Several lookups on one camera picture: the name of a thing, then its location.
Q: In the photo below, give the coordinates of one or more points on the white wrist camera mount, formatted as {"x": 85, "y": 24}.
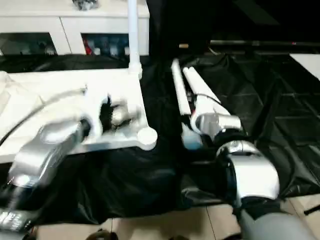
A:
{"x": 93, "y": 107}
{"x": 212, "y": 117}

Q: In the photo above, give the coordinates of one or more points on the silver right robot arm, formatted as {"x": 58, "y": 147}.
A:
{"x": 252, "y": 170}

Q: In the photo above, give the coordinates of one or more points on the red bottle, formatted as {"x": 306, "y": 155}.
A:
{"x": 86, "y": 46}

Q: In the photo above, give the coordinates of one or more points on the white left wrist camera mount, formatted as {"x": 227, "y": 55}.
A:
{"x": 93, "y": 107}

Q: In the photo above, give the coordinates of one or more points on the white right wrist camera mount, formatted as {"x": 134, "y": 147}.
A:
{"x": 212, "y": 117}

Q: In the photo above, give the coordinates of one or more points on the white flat board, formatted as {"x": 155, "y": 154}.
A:
{"x": 307, "y": 63}

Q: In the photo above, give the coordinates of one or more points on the black plastic mat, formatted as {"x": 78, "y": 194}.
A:
{"x": 262, "y": 112}

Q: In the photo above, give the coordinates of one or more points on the white plastic table top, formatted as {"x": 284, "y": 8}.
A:
{"x": 50, "y": 82}

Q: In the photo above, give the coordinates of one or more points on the white jar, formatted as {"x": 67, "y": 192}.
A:
{"x": 125, "y": 51}
{"x": 113, "y": 51}
{"x": 97, "y": 51}

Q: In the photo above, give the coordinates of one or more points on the black stand leg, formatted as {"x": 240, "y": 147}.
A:
{"x": 312, "y": 208}

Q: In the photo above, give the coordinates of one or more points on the white sideboard cabinet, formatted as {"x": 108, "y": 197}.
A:
{"x": 62, "y": 22}

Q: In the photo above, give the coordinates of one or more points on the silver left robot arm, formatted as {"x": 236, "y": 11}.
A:
{"x": 42, "y": 152}

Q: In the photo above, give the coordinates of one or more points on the black metal rod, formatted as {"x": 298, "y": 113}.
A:
{"x": 262, "y": 43}

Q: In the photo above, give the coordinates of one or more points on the dark brown rounded object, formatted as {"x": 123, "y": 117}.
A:
{"x": 102, "y": 235}

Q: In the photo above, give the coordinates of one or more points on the small yellow label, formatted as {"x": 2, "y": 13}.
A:
{"x": 183, "y": 45}

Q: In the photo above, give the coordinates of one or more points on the dark bag of small parts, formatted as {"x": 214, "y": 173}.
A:
{"x": 85, "y": 4}

